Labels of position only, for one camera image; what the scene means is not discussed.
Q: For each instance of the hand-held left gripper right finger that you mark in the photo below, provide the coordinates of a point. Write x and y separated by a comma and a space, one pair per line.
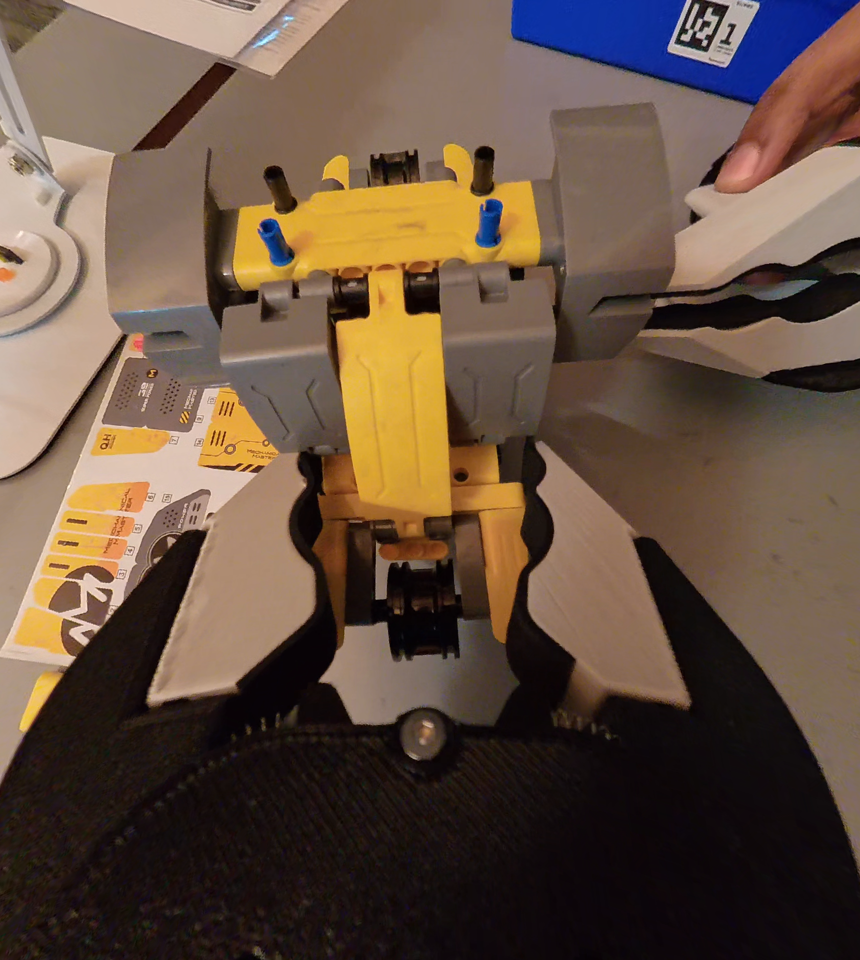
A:
602, 600

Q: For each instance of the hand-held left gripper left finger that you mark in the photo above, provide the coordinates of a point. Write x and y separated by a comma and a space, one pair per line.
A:
227, 600

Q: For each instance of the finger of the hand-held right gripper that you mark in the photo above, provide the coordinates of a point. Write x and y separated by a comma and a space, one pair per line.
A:
790, 341
797, 217

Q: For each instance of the yellow grey brick toy vehicle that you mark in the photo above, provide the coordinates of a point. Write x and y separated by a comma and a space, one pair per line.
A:
392, 375

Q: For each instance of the person's right hand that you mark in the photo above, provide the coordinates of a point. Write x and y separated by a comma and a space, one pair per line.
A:
827, 90

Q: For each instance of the yellow grey sticker sheet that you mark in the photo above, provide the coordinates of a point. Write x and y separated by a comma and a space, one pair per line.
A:
100, 525

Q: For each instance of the yellow brick piece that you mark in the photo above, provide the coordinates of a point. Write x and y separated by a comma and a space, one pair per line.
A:
40, 701

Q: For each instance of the blue plastic bin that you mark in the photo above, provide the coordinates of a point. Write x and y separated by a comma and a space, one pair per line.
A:
595, 45

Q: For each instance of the white book stand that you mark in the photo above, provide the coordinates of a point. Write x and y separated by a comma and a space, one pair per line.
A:
2, 390

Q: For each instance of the paper in clear holder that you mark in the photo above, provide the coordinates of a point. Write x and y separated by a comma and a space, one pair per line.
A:
212, 30

